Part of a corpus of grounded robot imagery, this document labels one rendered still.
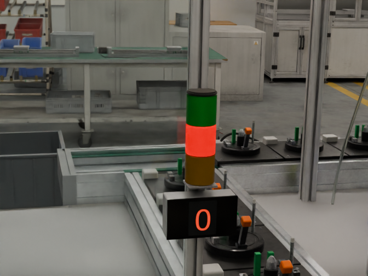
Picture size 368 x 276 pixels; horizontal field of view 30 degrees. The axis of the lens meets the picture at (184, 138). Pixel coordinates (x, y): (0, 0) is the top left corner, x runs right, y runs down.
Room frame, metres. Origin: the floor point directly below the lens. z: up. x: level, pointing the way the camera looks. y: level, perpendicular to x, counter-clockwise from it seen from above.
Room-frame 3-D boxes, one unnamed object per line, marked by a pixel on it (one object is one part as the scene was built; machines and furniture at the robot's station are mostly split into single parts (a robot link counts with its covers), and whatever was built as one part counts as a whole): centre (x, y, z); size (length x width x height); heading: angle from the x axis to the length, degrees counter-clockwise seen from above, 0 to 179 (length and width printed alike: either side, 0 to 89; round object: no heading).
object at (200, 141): (1.10, -0.03, 1.33); 0.05 x 0.05 x 0.05
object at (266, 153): (2.40, -0.20, 1.01); 0.24 x 0.24 x 0.13; 13
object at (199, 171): (1.10, -0.03, 1.28); 0.05 x 0.05 x 0.05
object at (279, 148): (2.45, -0.44, 1.01); 0.24 x 0.24 x 0.13; 13
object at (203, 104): (1.10, -0.03, 1.38); 0.05 x 0.05 x 0.05
